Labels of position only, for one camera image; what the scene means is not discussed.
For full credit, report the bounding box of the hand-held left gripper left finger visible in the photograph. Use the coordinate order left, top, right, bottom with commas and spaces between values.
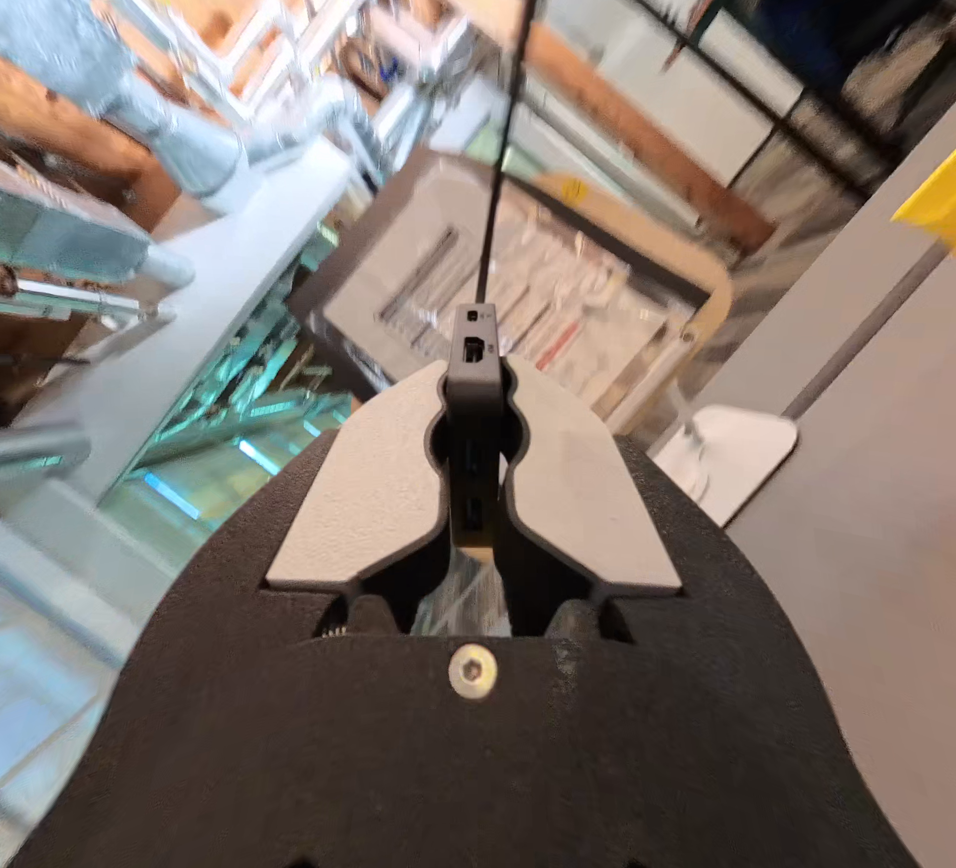
263, 359, 457, 634

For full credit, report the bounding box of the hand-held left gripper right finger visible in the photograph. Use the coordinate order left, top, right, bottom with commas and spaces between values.
493, 355, 684, 636

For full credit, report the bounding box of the dark grey USB hub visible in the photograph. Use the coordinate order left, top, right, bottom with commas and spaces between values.
444, 0, 542, 551

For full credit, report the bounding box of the yellow plastic bin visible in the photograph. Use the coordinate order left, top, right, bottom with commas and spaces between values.
891, 150, 956, 251

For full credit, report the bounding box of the taped instruction sheet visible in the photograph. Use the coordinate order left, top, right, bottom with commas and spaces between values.
321, 166, 699, 429

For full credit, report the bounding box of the instruction sheet on stand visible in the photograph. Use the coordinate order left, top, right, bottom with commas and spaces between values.
287, 147, 736, 436

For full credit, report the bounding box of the foil wrapped duct unit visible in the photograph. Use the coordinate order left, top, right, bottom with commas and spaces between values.
0, 196, 161, 287

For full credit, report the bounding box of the spiral metal air duct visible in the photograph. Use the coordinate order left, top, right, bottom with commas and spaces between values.
0, 0, 251, 201

